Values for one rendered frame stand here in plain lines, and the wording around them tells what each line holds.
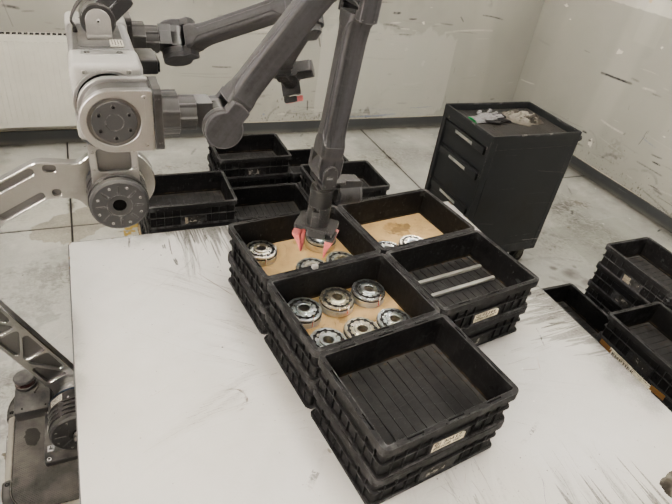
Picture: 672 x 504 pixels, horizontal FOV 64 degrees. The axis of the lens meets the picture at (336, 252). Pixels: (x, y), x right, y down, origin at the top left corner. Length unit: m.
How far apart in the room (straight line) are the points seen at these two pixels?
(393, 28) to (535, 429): 3.77
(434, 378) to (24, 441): 1.35
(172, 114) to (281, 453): 0.83
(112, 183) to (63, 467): 0.99
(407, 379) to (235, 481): 0.49
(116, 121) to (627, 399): 1.58
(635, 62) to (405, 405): 3.96
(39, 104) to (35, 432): 2.65
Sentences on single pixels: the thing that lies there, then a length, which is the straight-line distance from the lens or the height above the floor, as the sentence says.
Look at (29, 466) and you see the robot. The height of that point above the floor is 0.24.
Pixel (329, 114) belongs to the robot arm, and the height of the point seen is 1.44.
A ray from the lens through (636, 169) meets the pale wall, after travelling 4.90.
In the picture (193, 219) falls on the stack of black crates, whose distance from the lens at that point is 2.53.
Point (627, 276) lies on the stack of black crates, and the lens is 2.85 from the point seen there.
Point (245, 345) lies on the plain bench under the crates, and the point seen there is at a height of 0.70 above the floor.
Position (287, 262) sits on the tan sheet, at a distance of 1.75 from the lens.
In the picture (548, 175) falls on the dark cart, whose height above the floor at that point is 0.64.
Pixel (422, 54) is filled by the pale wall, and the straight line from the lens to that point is 5.06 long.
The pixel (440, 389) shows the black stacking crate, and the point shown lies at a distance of 1.46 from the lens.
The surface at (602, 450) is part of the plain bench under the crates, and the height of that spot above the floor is 0.70.
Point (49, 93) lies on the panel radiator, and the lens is 4.25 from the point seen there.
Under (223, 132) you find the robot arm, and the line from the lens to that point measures 1.12.
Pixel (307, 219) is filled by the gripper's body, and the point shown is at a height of 1.17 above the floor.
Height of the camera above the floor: 1.88
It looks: 35 degrees down
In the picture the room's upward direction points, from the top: 9 degrees clockwise
